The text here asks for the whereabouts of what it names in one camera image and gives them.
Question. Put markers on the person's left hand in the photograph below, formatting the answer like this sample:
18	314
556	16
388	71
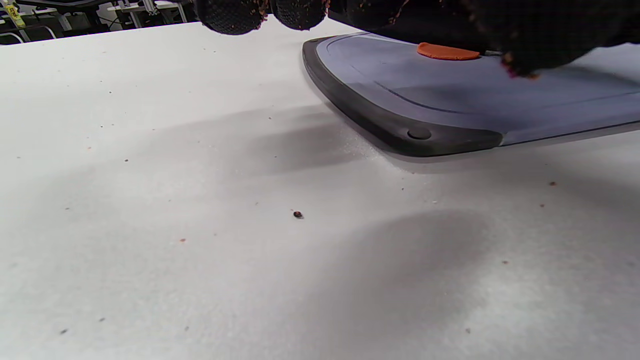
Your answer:
550	30

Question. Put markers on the orange plasticine disc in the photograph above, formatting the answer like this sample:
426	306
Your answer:
447	51

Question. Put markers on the blue grey cutting board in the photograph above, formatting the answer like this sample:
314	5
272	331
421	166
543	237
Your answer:
450	100

